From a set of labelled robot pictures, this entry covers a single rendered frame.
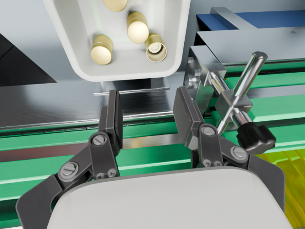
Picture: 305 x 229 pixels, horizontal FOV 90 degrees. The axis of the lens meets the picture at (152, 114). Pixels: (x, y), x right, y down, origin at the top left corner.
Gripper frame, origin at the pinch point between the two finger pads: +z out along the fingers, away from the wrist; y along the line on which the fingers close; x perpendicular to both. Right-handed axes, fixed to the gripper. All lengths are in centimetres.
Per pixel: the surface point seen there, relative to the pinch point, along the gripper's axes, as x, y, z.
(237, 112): -1.9, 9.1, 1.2
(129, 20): 1.1, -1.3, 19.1
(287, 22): -3, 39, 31
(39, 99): -12.5, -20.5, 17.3
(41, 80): -34, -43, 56
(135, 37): -0.6, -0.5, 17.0
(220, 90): -2.0, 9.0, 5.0
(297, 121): -10.9, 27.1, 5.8
